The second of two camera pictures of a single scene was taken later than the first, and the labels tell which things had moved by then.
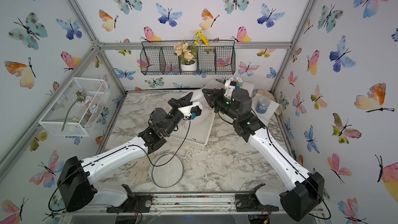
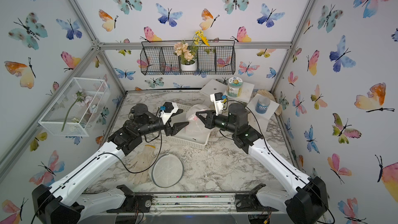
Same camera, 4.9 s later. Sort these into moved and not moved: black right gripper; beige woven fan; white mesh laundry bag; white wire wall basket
Moved: black right gripper
Not moved: white wire wall basket; white mesh laundry bag; beige woven fan
